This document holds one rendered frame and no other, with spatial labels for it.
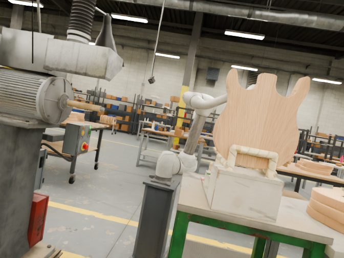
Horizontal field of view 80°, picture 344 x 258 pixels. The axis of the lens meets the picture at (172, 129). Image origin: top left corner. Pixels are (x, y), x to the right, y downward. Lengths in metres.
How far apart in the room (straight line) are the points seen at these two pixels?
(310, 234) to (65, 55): 1.27
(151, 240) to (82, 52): 1.54
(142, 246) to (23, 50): 1.65
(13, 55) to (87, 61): 0.45
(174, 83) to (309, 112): 7.76
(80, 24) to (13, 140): 0.66
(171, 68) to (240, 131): 11.69
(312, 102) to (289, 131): 12.84
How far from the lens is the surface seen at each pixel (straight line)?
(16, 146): 1.31
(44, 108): 1.17
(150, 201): 1.83
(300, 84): 1.00
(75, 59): 1.06
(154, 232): 1.92
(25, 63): 1.31
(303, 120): 13.56
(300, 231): 1.03
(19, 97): 1.26
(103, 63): 1.00
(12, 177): 1.36
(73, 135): 1.44
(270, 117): 0.94
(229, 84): 0.89
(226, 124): 0.89
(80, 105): 1.18
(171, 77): 12.38
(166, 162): 1.76
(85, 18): 1.15
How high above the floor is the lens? 1.27
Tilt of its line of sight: 3 degrees down
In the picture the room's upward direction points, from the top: 11 degrees clockwise
